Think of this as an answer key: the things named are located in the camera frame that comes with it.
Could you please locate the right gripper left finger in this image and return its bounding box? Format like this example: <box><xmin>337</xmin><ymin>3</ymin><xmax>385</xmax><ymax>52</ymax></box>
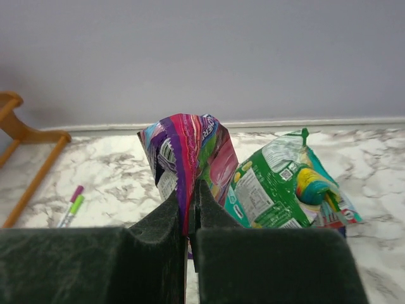
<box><xmin>1</xmin><ymin>194</ymin><xmax>185</xmax><ymax>303</ymax></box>

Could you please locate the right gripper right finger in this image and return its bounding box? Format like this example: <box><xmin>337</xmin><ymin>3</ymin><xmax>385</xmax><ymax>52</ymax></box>
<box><xmin>190</xmin><ymin>181</ymin><xmax>368</xmax><ymax>303</ymax></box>

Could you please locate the green yellow snack packet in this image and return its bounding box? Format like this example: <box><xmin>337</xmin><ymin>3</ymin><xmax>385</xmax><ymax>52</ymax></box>
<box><xmin>224</xmin><ymin>128</ymin><xmax>316</xmax><ymax>229</ymax></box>

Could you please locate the purple berries candy packet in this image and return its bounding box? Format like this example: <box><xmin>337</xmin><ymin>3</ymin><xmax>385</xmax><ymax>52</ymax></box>
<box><xmin>137</xmin><ymin>113</ymin><xmax>239</xmax><ymax>236</ymax></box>

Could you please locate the teal snack packet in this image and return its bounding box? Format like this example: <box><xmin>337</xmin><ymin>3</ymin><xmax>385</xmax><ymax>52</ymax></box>
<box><xmin>296</xmin><ymin>147</ymin><xmax>362</xmax><ymax>231</ymax></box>

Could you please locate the green pink pen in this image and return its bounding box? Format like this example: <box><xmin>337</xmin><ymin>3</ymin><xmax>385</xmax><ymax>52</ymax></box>
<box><xmin>56</xmin><ymin>185</ymin><xmax>84</xmax><ymax>228</ymax></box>

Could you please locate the orange wooden rack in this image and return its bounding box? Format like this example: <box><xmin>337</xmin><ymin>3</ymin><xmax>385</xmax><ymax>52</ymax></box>
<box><xmin>0</xmin><ymin>91</ymin><xmax>72</xmax><ymax>229</ymax></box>

